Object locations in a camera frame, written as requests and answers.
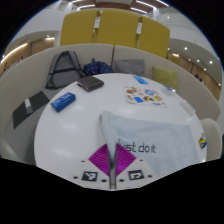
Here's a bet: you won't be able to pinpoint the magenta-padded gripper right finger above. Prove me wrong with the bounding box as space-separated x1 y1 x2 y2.
113 143 156 190

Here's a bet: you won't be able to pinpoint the beige curved sofa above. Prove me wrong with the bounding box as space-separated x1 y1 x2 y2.
0 43 224 164

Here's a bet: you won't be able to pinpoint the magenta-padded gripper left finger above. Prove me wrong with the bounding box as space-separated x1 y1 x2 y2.
71 143 112 190

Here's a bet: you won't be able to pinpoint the blue rectangular box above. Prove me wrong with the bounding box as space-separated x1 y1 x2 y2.
50 91 77 113

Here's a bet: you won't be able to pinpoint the dark blue dotted bag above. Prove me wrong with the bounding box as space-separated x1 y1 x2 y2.
82 58 114 77

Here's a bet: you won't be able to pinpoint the yellow-green cushion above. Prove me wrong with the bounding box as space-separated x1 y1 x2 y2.
152 65 180 90

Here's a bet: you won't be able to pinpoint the black flat folder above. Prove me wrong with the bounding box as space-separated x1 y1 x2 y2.
12 90 51 130

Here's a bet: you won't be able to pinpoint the light blue towel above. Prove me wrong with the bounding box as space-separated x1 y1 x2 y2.
99 109 201 190

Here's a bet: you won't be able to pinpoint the small clear box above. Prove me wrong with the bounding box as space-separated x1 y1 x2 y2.
162 85 177 97

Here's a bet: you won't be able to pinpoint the yellow upright panel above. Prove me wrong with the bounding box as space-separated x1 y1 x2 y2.
59 8 100 47
97 8 143 48
137 15 171 59

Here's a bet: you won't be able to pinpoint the dark brown wallet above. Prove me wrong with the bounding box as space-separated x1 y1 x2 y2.
77 75 105 93

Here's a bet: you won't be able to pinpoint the ceiling lights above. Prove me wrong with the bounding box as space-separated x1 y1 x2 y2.
59 0 171 16

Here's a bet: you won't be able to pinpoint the white upholstered chair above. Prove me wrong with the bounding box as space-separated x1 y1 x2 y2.
199 118 224 162

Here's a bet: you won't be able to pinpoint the small blue card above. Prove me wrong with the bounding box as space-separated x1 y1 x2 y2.
132 75 149 85

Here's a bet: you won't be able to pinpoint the yellow goggle-eyed toy figure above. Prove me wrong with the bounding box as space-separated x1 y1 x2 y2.
198 133 208 150

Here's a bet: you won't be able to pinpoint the grey mesh backpack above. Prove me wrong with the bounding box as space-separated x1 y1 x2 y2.
45 50 86 90

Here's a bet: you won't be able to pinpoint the grey cushion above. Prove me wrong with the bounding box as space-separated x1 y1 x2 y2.
113 58 146 77

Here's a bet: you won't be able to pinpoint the colourful sticker sheet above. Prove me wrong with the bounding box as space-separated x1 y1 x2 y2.
124 85 170 109

